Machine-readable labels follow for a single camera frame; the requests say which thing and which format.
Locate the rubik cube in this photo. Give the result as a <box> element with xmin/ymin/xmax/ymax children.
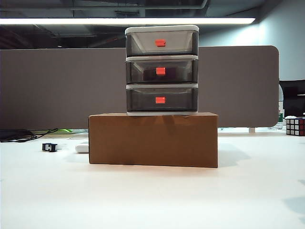
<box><xmin>285</xmin><ymin>116</ymin><xmax>305</xmax><ymax>137</ymax></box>

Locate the black office chair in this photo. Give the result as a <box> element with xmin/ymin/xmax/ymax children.
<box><xmin>278</xmin><ymin>80</ymin><xmax>305</xmax><ymax>118</ymax></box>

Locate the dark plastic clip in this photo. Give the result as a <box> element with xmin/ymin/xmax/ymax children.
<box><xmin>41</xmin><ymin>143</ymin><xmax>58</xmax><ymax>153</ymax></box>

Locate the brown cardboard box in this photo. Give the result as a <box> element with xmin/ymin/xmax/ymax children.
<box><xmin>88</xmin><ymin>112</ymin><xmax>219</xmax><ymax>168</ymax></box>

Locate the white plastic charger case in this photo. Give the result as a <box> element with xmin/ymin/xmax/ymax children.
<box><xmin>74</xmin><ymin>140</ymin><xmax>90</xmax><ymax>154</ymax></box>

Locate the long ceiling light strip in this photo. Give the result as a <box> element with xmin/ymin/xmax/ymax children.
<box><xmin>0</xmin><ymin>17</ymin><xmax>256</xmax><ymax>25</ymax></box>

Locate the brown desk partition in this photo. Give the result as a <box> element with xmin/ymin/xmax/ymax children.
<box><xmin>0</xmin><ymin>45</ymin><xmax>280</xmax><ymax>131</ymax></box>

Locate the thin black mouse cable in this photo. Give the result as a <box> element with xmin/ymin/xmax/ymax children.
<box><xmin>0</xmin><ymin>128</ymin><xmax>59</xmax><ymax>143</ymax></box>

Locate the plastic bottle green label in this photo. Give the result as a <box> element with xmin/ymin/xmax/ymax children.
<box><xmin>277</xmin><ymin>108</ymin><xmax>286</xmax><ymax>131</ymax></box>

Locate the white plastic drawer cabinet frame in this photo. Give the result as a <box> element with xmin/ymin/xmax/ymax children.
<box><xmin>124</xmin><ymin>24</ymin><xmax>200</xmax><ymax>117</ymax></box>

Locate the smoked drawer with red handle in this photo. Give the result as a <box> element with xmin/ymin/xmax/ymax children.
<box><xmin>126</xmin><ymin>87</ymin><xmax>199</xmax><ymax>112</ymax></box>
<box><xmin>126</xmin><ymin>31</ymin><xmax>198</xmax><ymax>56</ymax></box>
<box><xmin>126</xmin><ymin>60</ymin><xmax>198</xmax><ymax>84</ymax></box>

